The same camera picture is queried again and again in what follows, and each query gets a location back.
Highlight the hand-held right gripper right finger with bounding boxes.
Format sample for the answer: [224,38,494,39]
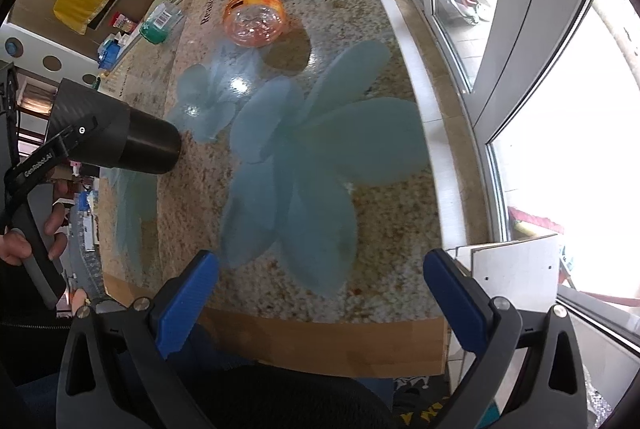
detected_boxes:
[422,248,588,429]

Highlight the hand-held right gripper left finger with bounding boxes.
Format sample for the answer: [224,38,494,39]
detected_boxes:
[56,250,221,429]

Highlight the orange plastic jar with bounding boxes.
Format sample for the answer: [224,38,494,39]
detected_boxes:
[223,0,290,48]

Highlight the blue box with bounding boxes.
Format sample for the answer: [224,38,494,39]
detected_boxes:
[97,40,126,70]

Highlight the white board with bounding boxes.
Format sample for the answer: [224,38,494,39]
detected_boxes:
[446,234,560,392]

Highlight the clear jar with green lid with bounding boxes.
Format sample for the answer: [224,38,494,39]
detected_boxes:
[139,2,184,44]

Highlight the person's left hand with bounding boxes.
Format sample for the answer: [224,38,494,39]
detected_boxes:
[0,180,71,267]

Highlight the flower printed table mat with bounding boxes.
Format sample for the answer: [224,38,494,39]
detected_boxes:
[97,0,493,326]

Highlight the grey window frame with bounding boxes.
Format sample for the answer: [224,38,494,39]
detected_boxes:
[377,0,640,355]

